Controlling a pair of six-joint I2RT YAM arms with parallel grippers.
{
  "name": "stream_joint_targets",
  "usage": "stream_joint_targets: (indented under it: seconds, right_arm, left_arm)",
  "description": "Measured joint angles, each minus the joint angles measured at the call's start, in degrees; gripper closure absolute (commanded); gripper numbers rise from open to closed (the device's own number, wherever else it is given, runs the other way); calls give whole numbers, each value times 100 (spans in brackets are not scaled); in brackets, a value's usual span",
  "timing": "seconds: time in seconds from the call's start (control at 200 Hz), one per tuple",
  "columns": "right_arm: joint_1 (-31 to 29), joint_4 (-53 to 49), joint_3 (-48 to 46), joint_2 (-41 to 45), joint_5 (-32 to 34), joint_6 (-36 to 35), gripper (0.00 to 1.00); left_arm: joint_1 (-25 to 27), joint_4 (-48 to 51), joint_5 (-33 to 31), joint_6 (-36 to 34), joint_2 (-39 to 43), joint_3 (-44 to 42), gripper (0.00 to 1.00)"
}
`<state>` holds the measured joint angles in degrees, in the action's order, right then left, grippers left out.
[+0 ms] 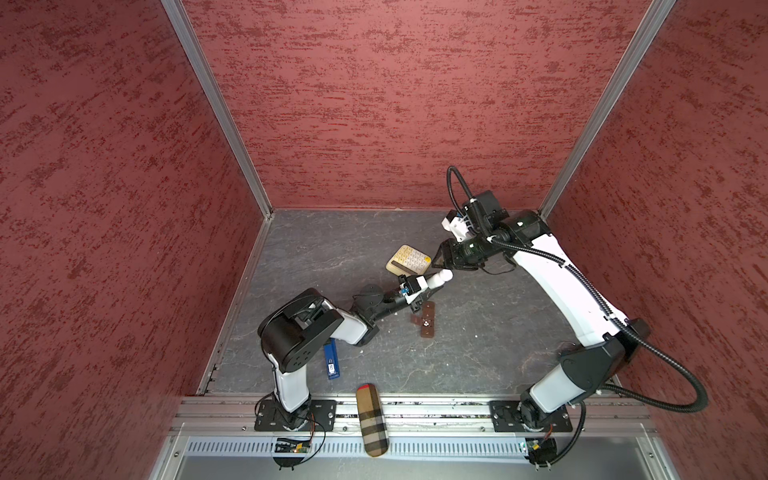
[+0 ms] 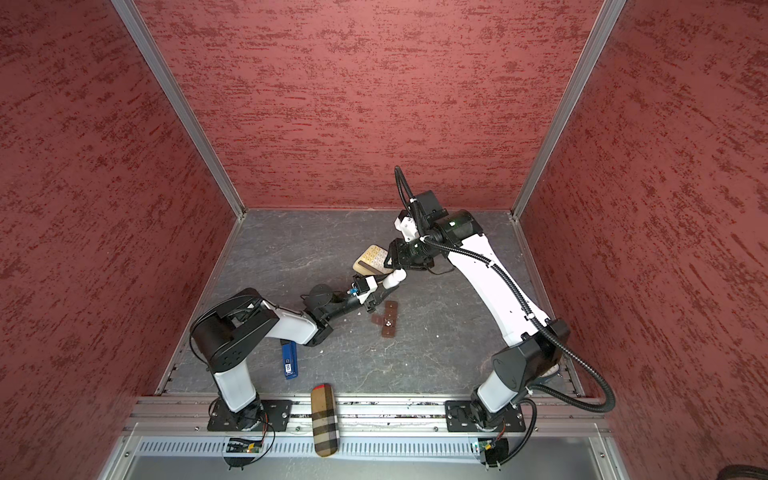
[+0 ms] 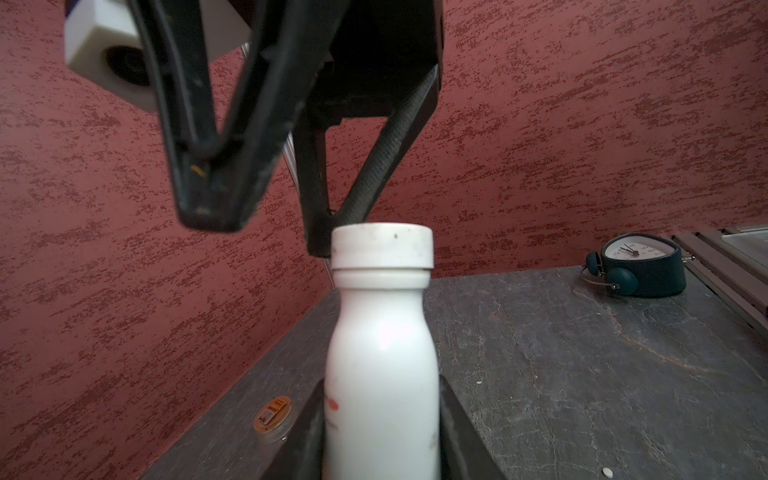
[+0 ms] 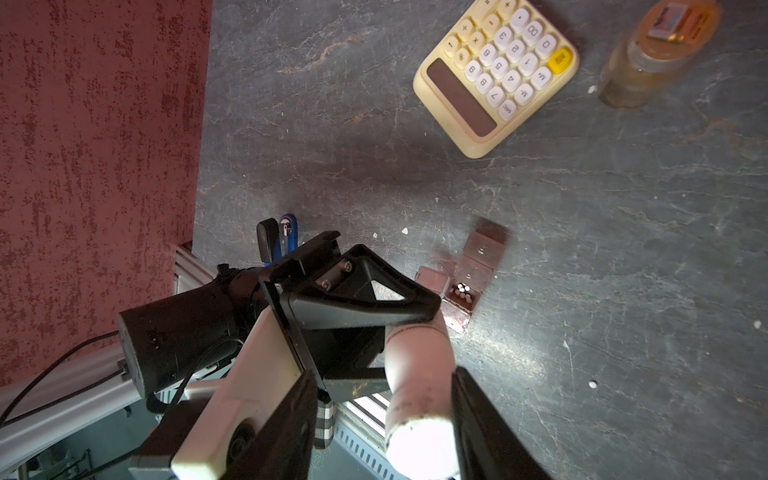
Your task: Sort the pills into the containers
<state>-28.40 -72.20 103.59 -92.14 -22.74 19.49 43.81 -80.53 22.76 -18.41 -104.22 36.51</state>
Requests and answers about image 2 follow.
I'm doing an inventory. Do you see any white pill bottle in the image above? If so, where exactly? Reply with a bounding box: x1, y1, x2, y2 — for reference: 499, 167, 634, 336
381, 269, 407, 290

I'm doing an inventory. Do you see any brown weekly pill organizer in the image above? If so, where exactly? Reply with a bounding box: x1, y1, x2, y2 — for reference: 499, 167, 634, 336
371, 300, 399, 338

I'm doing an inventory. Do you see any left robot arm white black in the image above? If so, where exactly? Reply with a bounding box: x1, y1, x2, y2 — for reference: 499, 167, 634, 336
189, 269, 406, 414

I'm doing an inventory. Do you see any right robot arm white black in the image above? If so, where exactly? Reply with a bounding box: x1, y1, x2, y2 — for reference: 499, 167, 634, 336
385, 209, 570, 424

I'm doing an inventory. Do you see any yellow calculator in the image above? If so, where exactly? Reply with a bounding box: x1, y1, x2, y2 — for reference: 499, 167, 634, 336
353, 245, 392, 276

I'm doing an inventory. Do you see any plaid glasses case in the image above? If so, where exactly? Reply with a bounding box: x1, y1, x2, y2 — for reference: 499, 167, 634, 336
311, 384, 340, 458

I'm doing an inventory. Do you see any right corner aluminium profile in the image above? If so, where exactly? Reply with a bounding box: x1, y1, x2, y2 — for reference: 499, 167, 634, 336
511, 0, 628, 220

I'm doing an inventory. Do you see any corner aluminium profile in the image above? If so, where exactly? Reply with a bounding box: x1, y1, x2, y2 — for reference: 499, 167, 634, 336
111, 0, 247, 220
511, 0, 628, 220

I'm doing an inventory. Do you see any left corner aluminium profile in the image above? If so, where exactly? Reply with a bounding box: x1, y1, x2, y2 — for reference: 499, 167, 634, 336
111, 0, 247, 220

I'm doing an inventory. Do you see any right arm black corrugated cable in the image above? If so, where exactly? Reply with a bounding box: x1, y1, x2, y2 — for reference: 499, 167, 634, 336
393, 165, 617, 414

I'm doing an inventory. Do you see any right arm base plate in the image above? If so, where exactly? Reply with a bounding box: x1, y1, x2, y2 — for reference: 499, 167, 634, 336
444, 400, 526, 433

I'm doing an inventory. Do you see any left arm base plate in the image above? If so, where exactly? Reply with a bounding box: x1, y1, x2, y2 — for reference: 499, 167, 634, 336
207, 398, 293, 432

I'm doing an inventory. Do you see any right circuit board with wires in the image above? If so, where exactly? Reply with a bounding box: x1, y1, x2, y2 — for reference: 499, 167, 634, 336
480, 398, 538, 469

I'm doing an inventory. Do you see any circuit board with wires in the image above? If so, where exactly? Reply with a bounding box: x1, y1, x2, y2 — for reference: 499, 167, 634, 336
480, 398, 538, 469
223, 413, 276, 470

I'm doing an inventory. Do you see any left circuit board with wires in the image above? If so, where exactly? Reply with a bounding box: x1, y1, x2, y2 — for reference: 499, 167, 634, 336
223, 413, 276, 470

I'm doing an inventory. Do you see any aluminium front rail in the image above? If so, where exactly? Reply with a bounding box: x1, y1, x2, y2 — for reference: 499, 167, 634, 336
101, 394, 629, 479

